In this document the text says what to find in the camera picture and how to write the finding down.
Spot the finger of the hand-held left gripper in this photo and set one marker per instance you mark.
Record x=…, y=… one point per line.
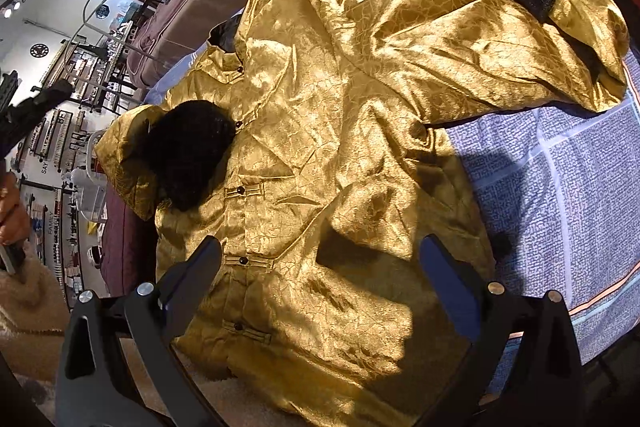
x=47, y=99

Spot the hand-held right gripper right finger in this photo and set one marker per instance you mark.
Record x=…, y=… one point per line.
x=450, y=279

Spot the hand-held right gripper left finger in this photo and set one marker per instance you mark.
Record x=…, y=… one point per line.
x=192, y=279

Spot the golden jacket with black cuffs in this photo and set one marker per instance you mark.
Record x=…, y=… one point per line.
x=325, y=147

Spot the person's left forearm beige sleeve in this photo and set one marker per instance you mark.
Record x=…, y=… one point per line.
x=30, y=302

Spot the person's left hand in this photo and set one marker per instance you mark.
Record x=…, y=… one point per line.
x=12, y=212

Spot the display shelves with goods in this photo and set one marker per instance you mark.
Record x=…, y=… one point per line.
x=65, y=147

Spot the maroon bed sheet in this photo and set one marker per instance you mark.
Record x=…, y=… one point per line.
x=125, y=247

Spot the beige fleece cloth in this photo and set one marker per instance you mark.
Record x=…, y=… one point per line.
x=200, y=372

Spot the clear plastic container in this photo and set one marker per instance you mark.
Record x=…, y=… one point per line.
x=87, y=192

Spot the blue checked bed sheet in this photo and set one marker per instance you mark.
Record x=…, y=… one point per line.
x=550, y=182

